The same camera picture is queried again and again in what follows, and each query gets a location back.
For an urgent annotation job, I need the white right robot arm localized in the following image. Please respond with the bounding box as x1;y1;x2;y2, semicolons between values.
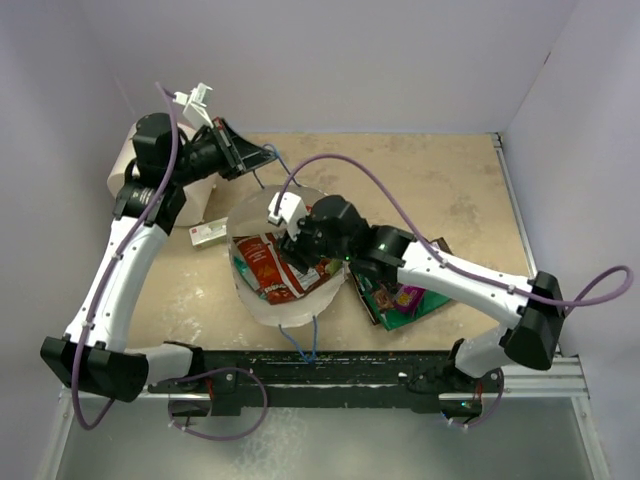
268;192;565;391

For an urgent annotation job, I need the aluminium rail frame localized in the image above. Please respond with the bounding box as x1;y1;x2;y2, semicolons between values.
39;132;611;480

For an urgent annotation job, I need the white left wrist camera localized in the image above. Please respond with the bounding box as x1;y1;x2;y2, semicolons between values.
173;83;213;130

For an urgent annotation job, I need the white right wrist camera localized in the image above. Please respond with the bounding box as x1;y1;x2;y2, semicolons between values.
267;192;307;240

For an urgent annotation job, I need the green chips bag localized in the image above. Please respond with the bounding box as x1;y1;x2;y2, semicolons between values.
351;272;450;331

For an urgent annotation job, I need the white paper towel roll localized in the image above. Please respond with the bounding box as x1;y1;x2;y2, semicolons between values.
107;119;216;227

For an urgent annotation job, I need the small green white box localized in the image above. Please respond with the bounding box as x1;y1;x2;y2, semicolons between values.
189;218;227;250

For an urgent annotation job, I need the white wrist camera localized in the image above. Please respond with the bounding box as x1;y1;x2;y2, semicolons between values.
267;192;307;240
173;83;213;130

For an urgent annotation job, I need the teal snack bag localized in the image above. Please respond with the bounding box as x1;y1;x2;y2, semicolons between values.
233;257;263;297

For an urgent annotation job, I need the blue checkered paper bag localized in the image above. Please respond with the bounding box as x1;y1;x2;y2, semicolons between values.
227;183;346;334

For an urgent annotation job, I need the red orange snack bag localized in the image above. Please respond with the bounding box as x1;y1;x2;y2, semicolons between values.
233;231;329;305

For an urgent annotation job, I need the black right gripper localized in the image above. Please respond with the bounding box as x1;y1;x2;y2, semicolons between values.
275;211;353;275

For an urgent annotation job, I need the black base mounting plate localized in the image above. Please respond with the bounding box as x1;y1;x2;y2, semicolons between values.
149;350;503;417

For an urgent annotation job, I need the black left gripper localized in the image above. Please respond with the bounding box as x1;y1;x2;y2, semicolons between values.
169;117;276;188

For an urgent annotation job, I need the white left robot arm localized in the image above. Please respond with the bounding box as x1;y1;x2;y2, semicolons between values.
40;113;277;402

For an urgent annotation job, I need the magenta snack bag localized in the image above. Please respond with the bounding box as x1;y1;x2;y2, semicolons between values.
372;283;426;316

